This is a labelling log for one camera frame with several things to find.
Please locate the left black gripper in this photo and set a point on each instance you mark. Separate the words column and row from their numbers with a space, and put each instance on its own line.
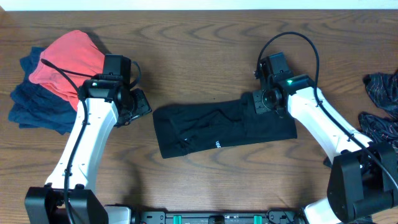
column 140, row 102

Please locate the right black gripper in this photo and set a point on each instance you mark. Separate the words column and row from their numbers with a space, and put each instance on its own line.
column 259, row 107

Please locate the plain black t-shirt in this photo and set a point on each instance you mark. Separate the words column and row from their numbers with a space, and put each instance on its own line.
column 185, row 129

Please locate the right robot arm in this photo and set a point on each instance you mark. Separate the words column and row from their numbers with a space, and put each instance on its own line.
column 363, row 179

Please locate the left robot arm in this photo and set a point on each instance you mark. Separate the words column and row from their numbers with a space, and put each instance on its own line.
column 106, row 100

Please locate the folded red garment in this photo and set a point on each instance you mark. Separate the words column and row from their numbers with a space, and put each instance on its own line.
column 78, row 56

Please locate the folded navy blue garment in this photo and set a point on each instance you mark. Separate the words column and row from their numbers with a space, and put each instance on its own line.
column 36, row 107

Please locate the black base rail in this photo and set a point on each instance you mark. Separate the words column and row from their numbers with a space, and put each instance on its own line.
column 214, row 217

